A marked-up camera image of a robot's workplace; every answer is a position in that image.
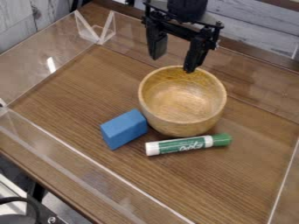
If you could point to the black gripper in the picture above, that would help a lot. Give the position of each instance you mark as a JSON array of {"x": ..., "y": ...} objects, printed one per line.
[{"x": 184, "y": 19}]

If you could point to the brown wooden bowl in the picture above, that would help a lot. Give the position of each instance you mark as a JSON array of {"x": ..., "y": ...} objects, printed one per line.
[{"x": 181, "y": 103}]

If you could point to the green Expo marker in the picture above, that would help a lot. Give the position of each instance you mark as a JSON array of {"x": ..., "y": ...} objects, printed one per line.
[{"x": 185, "y": 144}]

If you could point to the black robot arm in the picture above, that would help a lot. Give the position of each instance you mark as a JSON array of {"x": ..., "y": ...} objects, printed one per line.
[{"x": 184, "y": 19}]

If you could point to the blue foam block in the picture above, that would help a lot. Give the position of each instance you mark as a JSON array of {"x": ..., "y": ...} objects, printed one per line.
[{"x": 123, "y": 129}]

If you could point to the clear acrylic corner bracket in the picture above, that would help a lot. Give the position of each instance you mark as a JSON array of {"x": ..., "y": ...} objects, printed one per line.
[{"x": 93, "y": 33}]

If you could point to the clear acrylic tray wall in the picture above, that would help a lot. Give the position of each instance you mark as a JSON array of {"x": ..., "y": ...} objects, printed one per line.
[{"x": 106, "y": 198}]

